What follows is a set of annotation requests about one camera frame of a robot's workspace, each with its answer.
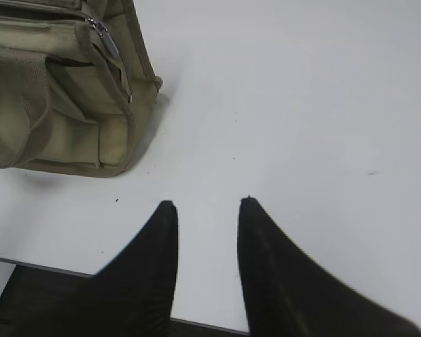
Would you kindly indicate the silver zipper pull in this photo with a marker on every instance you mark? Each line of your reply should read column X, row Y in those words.
column 105, row 36

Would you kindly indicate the olive yellow canvas bag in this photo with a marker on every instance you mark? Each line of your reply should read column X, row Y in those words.
column 66, row 105

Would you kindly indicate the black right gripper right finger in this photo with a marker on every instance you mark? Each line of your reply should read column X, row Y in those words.
column 287, row 294

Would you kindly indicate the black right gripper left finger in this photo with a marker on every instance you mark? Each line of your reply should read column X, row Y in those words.
column 131, row 296

